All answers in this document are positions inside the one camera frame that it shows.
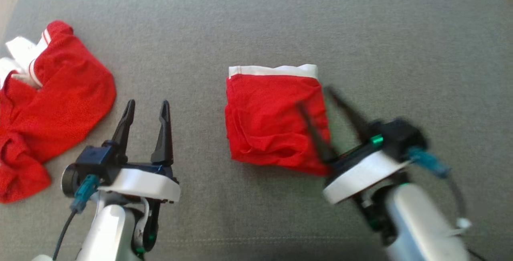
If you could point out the grey sofa seat cushion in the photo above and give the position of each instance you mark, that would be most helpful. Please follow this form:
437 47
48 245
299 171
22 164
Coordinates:
256 24

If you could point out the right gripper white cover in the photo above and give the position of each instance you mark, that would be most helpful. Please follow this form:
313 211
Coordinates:
360 177

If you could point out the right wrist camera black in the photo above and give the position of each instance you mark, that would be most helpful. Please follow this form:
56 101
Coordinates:
398 136

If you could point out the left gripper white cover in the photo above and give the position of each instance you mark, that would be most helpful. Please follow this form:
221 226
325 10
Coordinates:
144 183

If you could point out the red shorts white waistband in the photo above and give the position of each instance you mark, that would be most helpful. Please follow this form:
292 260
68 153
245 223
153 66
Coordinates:
272 112

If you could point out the red jersey white sleeves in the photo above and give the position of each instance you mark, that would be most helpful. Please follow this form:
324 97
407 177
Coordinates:
56 108

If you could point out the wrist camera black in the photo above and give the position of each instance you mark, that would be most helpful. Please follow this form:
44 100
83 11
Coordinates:
96 160
398 136

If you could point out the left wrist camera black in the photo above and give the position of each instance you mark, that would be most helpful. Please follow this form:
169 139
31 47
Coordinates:
96 160

